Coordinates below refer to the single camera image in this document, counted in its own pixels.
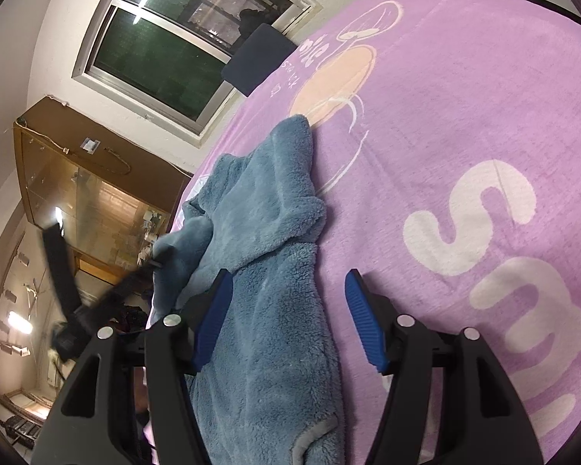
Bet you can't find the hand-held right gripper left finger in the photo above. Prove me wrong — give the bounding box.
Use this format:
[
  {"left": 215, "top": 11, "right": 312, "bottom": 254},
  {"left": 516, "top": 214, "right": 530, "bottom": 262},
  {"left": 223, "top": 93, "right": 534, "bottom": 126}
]
[{"left": 29, "top": 269, "right": 235, "bottom": 465}]

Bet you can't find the wooden glass door cabinet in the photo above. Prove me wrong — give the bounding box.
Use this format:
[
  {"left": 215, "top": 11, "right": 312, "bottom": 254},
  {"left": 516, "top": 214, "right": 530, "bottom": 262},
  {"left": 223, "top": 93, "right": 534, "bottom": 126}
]
[{"left": 14, "top": 97, "right": 194, "bottom": 286}]

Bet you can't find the dark blue cushion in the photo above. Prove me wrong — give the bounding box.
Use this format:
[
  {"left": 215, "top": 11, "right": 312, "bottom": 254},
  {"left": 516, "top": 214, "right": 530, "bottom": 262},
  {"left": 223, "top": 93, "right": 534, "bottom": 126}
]
[{"left": 221, "top": 22, "right": 298, "bottom": 98}]

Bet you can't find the bright wall lamp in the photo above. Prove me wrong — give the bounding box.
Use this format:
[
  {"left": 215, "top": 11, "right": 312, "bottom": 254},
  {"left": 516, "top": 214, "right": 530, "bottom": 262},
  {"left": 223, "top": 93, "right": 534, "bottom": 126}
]
[{"left": 6, "top": 309, "right": 32, "bottom": 336}]

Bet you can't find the purple printed blanket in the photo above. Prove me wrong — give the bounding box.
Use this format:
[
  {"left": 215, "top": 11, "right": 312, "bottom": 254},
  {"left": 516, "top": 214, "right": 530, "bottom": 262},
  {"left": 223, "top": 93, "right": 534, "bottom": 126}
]
[{"left": 143, "top": 0, "right": 581, "bottom": 465}]

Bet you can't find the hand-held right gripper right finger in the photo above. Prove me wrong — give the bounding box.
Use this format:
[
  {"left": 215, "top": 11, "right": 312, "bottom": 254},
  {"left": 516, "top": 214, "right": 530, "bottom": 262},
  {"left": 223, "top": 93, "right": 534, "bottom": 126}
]
[{"left": 344, "top": 269, "right": 545, "bottom": 465}]

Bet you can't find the blue fleece garment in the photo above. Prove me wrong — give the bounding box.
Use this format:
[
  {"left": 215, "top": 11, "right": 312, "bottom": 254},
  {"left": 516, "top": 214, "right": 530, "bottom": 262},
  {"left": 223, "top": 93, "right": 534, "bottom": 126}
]
[{"left": 148, "top": 114, "right": 347, "bottom": 465}]

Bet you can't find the white framed window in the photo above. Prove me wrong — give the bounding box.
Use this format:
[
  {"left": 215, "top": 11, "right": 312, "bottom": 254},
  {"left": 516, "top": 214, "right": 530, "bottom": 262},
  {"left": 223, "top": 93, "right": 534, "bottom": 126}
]
[{"left": 72, "top": 0, "right": 318, "bottom": 148}]

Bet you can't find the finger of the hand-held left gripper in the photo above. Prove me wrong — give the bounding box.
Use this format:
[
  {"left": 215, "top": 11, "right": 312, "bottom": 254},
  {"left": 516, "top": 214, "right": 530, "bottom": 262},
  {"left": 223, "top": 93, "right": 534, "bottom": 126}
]
[
  {"left": 83, "top": 247, "right": 176, "bottom": 331},
  {"left": 41, "top": 223, "right": 84, "bottom": 319}
]

